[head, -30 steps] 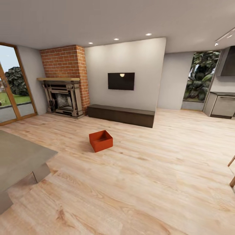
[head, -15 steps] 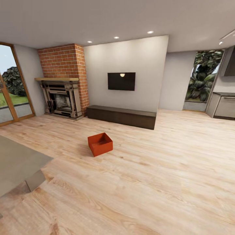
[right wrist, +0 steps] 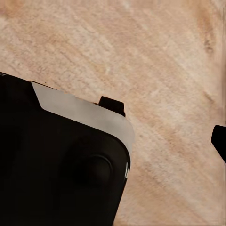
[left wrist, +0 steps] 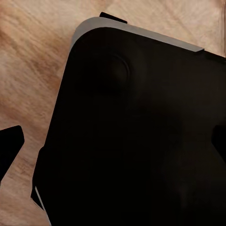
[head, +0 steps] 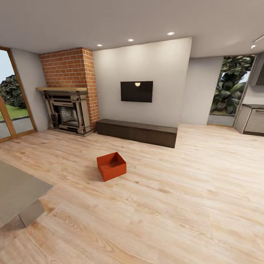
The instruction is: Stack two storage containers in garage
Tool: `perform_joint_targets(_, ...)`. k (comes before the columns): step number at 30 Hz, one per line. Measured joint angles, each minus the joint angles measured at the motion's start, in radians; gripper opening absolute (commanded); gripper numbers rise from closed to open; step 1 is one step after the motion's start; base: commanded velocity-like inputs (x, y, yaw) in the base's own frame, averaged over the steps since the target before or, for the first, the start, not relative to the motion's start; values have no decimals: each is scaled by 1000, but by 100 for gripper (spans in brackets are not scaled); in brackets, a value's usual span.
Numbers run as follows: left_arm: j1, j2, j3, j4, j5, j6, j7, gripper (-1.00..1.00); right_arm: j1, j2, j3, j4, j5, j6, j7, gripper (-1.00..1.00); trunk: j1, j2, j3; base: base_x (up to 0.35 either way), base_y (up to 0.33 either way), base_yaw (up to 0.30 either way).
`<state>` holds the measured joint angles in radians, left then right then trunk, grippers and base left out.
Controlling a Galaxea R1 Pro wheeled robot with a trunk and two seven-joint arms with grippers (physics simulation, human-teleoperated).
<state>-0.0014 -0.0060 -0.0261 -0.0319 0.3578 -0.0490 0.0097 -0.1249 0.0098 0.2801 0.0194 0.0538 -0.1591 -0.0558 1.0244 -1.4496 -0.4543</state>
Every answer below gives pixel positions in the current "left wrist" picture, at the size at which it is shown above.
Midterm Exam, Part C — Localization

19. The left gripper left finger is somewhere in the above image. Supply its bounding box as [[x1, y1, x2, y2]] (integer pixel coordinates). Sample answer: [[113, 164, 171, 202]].
[[0, 125, 24, 182]]

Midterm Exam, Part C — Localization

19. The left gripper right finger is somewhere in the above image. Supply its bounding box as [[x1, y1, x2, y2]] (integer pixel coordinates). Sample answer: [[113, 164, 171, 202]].
[[211, 125, 226, 163]]

